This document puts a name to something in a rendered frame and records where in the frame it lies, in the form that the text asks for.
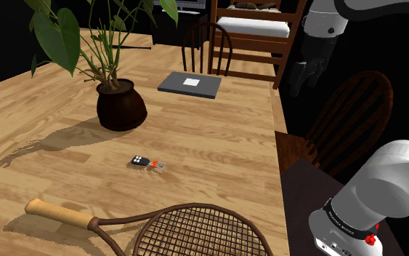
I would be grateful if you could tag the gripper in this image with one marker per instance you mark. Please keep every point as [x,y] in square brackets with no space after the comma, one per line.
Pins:
[318,49]

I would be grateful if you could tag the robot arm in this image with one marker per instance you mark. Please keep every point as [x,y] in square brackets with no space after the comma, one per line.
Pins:
[381,191]

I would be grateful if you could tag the dark wooden spindle chair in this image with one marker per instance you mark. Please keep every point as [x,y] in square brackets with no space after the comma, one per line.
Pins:
[360,117]
[222,39]

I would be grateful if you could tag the wooden bed with white mattress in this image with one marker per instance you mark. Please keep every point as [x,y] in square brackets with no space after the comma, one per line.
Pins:
[253,26]

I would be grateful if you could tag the grey book with white label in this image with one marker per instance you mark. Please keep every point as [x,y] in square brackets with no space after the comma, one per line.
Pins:
[204,87]

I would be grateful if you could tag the light wooden table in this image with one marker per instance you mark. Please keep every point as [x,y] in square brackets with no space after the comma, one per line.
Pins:
[204,141]

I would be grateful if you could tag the dark cabinet with screen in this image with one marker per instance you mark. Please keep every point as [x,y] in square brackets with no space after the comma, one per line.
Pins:
[175,28]

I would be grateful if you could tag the brown wooden tennis racket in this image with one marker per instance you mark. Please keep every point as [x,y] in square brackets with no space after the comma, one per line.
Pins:
[197,227]

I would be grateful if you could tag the black key fob with keys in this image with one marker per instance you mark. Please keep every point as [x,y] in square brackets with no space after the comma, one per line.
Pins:
[140,161]

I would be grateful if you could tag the green plant in dark pot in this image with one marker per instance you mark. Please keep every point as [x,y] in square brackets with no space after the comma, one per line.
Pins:
[121,106]

